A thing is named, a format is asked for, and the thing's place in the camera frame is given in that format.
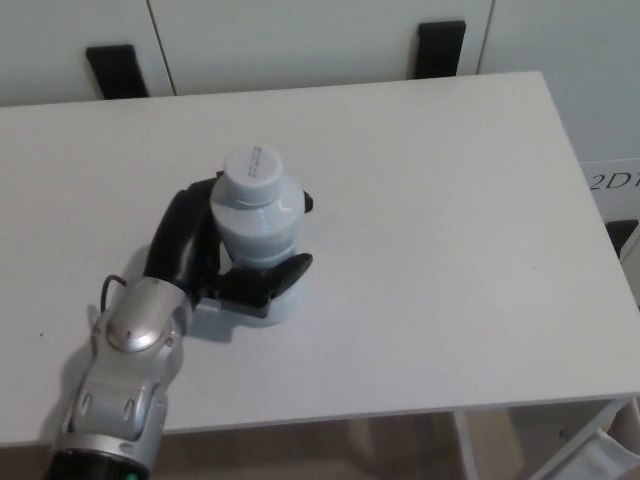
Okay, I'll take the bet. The white box with grey print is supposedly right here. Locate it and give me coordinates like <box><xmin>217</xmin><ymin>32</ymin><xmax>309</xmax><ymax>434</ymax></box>
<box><xmin>579</xmin><ymin>157</ymin><xmax>640</xmax><ymax>226</ymax></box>

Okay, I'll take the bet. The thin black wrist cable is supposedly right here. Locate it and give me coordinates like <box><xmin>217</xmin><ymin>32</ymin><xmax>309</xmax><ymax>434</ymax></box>
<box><xmin>101</xmin><ymin>274</ymin><xmax>132</xmax><ymax>312</ymax></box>

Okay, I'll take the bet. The black right wall bracket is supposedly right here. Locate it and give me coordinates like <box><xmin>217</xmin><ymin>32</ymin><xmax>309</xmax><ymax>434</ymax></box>
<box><xmin>417</xmin><ymin>20</ymin><xmax>467</xmax><ymax>80</ymax></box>

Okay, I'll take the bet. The black object beside table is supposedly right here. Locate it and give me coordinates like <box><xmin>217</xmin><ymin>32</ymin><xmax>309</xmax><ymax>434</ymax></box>
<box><xmin>605</xmin><ymin>219</ymin><xmax>640</xmax><ymax>265</ymax></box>

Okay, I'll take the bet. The white cabinet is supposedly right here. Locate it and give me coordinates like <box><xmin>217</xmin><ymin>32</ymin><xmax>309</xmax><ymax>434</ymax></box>
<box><xmin>0</xmin><ymin>0</ymin><xmax>640</xmax><ymax>109</ymax></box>

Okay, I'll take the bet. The white table leg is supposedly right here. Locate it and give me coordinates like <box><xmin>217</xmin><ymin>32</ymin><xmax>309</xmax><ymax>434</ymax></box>
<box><xmin>451</xmin><ymin>407</ymin><xmax>476</xmax><ymax>480</ymax></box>

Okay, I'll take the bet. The white plastic bottle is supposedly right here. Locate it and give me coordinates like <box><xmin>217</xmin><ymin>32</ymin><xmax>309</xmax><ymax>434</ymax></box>
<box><xmin>208</xmin><ymin>144</ymin><xmax>307</xmax><ymax>329</ymax></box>

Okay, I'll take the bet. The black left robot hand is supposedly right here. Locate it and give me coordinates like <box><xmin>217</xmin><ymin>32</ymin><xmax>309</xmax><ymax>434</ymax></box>
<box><xmin>142</xmin><ymin>171</ymin><xmax>316</xmax><ymax>320</ymax></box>

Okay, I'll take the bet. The black left wall bracket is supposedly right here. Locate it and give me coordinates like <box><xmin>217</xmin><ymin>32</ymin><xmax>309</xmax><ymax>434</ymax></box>
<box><xmin>85</xmin><ymin>44</ymin><xmax>151</xmax><ymax>100</ymax></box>

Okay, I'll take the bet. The black wall bracket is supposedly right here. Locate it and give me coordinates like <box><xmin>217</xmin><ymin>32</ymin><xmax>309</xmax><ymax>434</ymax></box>
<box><xmin>417</xmin><ymin>20</ymin><xmax>467</xmax><ymax>80</ymax></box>
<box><xmin>85</xmin><ymin>44</ymin><xmax>151</xmax><ymax>100</ymax></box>

